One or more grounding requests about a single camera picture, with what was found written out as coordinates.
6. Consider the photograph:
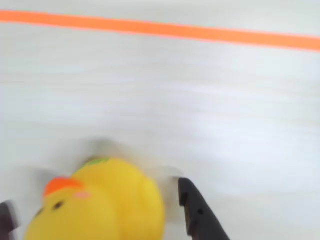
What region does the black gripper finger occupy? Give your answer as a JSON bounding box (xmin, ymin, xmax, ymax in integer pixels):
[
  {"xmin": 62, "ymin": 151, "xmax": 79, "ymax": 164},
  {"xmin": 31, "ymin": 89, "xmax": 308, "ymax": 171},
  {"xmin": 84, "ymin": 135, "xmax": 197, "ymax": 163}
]
[
  {"xmin": 0, "ymin": 199, "xmax": 21, "ymax": 240},
  {"xmin": 177, "ymin": 177, "xmax": 232, "ymax": 240}
]

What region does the yellow rubber duck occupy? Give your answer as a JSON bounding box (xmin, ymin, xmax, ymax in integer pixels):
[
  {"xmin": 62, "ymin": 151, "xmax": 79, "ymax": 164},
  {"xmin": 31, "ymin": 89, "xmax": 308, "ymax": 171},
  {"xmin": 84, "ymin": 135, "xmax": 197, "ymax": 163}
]
[{"xmin": 23, "ymin": 156, "xmax": 166, "ymax": 240}]

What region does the orange tape strip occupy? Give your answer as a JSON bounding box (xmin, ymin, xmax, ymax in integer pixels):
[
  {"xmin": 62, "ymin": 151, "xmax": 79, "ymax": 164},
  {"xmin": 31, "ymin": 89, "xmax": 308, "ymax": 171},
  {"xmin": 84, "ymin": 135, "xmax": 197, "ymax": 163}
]
[{"xmin": 0, "ymin": 9, "xmax": 320, "ymax": 53}]

